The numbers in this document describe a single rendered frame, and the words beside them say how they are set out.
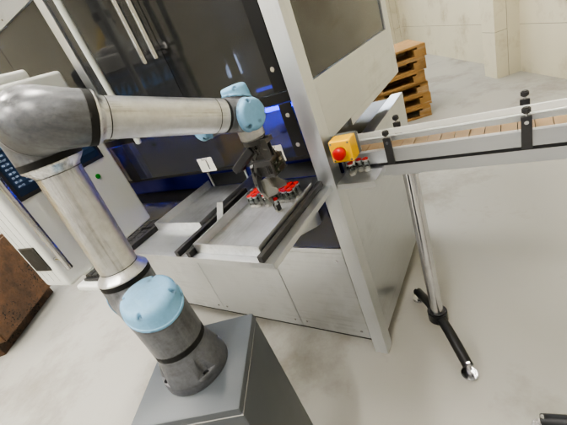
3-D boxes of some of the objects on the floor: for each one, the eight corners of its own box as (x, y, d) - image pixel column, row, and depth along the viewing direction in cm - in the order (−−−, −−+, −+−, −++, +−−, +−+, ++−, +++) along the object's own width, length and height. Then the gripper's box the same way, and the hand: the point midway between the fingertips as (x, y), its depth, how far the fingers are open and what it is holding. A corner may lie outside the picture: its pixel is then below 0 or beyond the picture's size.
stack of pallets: (419, 99, 450) (409, 38, 415) (435, 113, 385) (425, 41, 351) (339, 125, 477) (323, 69, 443) (342, 142, 412) (324, 78, 378)
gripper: (257, 143, 91) (284, 209, 100) (277, 128, 98) (299, 190, 107) (234, 147, 96) (261, 210, 105) (254, 132, 103) (278, 192, 112)
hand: (272, 197), depth 107 cm, fingers closed
